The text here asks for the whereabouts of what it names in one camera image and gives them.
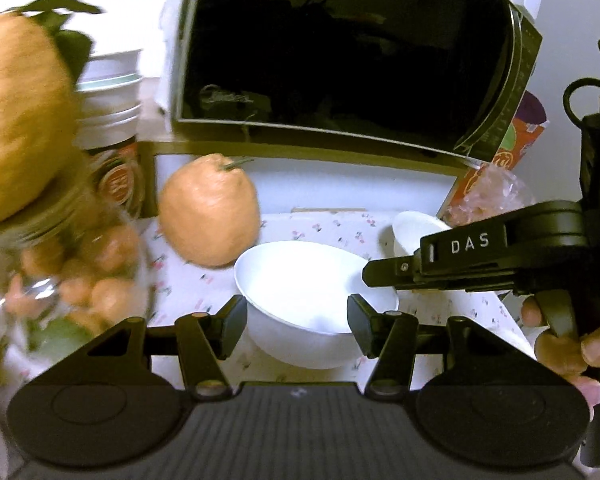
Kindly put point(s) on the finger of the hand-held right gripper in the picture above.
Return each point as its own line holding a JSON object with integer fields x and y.
{"x": 430, "y": 272}

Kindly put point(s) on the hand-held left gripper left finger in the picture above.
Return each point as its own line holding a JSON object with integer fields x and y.
{"x": 235, "y": 321}

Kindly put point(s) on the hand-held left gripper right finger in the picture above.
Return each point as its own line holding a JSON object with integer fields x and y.
{"x": 360, "y": 325}

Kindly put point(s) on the small cream bowl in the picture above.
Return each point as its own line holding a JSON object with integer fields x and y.
{"x": 412, "y": 232}

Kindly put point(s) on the white bowl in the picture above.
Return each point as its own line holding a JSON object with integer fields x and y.
{"x": 300, "y": 285}

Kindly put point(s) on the person's right hand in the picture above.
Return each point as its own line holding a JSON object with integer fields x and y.
{"x": 555, "y": 355}

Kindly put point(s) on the plastic bag of oranges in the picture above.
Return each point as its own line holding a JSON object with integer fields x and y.
{"x": 485, "y": 195}

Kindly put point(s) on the cherry print tablecloth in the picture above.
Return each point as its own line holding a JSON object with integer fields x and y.
{"x": 325, "y": 227}

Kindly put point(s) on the orange with short stem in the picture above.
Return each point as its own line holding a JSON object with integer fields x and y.
{"x": 207, "y": 210}

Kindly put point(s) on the orange cardboard box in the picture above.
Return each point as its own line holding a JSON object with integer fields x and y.
{"x": 522, "y": 135}

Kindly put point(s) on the glass jar of kumquats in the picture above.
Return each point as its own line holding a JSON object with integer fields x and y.
{"x": 95, "y": 260}

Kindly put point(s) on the white microwave stand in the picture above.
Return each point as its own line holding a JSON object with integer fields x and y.
{"x": 305, "y": 180}

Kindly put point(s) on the red label jar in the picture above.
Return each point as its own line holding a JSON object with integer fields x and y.
{"x": 117, "y": 180}

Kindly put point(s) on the black microwave oven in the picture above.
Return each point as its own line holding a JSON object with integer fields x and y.
{"x": 330, "y": 60}

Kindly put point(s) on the white round tin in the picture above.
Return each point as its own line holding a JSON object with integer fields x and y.
{"x": 110, "y": 75}

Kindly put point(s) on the orange with green leaves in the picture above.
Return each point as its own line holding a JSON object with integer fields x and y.
{"x": 20, "y": 110}

